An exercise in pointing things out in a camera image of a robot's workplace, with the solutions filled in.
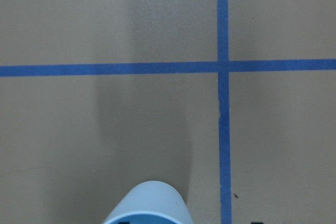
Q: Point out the light blue cup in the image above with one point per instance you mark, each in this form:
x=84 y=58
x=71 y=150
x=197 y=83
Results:
x=151 y=202

